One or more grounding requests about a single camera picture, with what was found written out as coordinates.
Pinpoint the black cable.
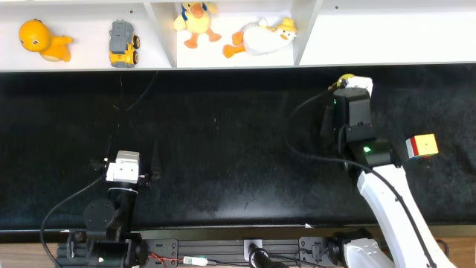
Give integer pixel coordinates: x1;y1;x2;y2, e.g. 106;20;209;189
39;176;108;268
283;84;373;176

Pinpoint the many-coloured puzzle cube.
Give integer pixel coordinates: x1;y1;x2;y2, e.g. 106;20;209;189
405;133;440;160

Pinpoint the yellow plush duck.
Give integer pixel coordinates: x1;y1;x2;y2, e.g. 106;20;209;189
173;1;223;50

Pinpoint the white plush duck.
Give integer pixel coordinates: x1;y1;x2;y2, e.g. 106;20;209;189
222;16;298;59

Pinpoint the orange dinosaur figure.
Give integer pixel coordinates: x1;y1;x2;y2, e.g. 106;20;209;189
18;18;74;63

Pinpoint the mounting rail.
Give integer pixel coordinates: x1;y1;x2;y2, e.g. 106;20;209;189
55;237;390;268

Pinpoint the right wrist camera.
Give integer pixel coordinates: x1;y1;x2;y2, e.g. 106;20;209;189
347;75;374;96

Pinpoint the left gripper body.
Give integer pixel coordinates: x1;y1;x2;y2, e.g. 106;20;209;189
106;172;152;189

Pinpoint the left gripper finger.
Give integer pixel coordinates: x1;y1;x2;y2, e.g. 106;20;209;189
90;157;109;174
150;139;163;182

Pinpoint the grey and yellow toy truck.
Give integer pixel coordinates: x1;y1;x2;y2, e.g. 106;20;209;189
108;19;141;68

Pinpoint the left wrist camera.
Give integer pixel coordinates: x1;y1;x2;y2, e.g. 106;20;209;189
106;150;141;185

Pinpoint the white shelf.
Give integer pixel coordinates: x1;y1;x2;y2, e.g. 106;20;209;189
0;0;476;73

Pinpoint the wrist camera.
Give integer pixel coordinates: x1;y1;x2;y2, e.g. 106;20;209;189
347;75;374;96
106;150;141;185

